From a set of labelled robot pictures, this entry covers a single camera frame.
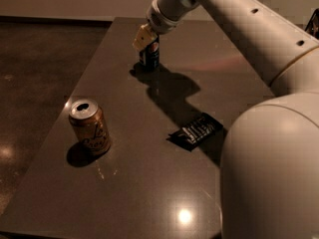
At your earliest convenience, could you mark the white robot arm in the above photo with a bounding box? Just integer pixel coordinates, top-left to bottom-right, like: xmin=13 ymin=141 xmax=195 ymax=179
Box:
xmin=134 ymin=0 xmax=319 ymax=239

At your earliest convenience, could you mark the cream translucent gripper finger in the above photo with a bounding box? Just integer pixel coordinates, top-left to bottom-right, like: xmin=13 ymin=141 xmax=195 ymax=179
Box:
xmin=133 ymin=23 xmax=158 ymax=52

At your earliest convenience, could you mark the black rxbar chocolate wrapper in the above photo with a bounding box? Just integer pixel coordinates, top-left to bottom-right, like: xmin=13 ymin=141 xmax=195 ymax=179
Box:
xmin=168 ymin=113 xmax=223 ymax=151

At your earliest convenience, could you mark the gold lacroix can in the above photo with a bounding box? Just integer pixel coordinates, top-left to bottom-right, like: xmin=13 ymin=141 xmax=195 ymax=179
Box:
xmin=69 ymin=99 xmax=111 ymax=156

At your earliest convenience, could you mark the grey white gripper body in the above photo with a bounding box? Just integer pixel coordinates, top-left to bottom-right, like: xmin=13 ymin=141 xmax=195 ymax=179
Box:
xmin=147 ymin=5 xmax=178 ymax=35

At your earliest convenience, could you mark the blue pepsi can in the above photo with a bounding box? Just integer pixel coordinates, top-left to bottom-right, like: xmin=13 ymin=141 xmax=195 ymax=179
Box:
xmin=140 ymin=38 xmax=160 ymax=71

